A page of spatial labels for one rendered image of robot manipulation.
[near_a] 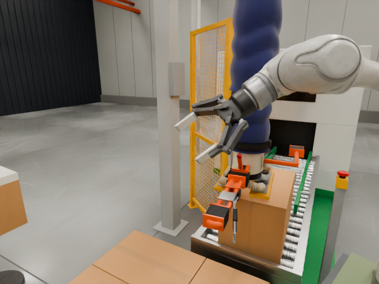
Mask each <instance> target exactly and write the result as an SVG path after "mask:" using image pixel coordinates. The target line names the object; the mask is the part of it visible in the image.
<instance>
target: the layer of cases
mask: <svg viewBox="0 0 379 284"><path fill-rule="evenodd" d="M68 284H270V283H269V282H267V281H264V280H262V279H260V278H257V277H254V276H251V275H249V274H247V273H244V272H241V271H239V270H237V269H234V268H231V267H229V266H226V265H224V264H221V263H219V262H216V261H214V260H211V259H208V258H207V259H206V257H203V256H201V255H198V254H196V253H193V252H190V251H188V250H185V249H183V248H180V247H178V246H175V245H172V244H171V243H167V242H165V241H162V240H160V239H158V238H155V237H152V236H149V235H147V234H145V233H142V232H139V231H137V230H134V231H133V232H131V233H130V234H129V235H128V236H127V237H125V238H124V239H123V240H122V241H121V242H119V243H118V244H116V245H115V246H114V247H113V248H112V249H110V250H109V251H108V252H107V253H105V254H104V255H103V256H102V257H100V258H99V259H98V260H97V261H96V262H94V263H93V264H92V265H90V266H89V267H88V268H87V269H85V270H84V271H83V272H82V273H81V274H79V275H78V276H77V277H76V278H75V279H73V280H72V281H70V282H69V283H68Z"/></svg>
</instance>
